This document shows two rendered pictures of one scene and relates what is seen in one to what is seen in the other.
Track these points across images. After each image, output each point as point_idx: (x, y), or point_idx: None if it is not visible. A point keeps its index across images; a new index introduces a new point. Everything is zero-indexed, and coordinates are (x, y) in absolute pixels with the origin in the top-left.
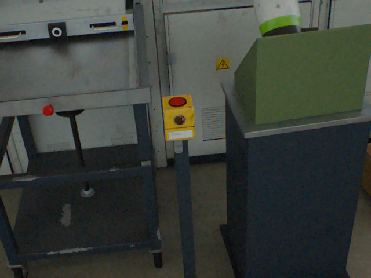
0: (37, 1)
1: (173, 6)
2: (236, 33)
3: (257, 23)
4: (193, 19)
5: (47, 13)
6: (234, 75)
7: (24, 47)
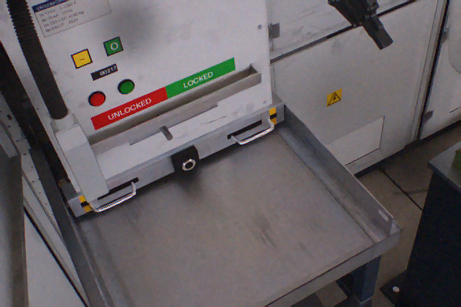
0: (152, 132)
1: (277, 50)
2: (351, 58)
3: (459, 71)
4: (304, 58)
5: (166, 142)
6: (456, 154)
7: (140, 199)
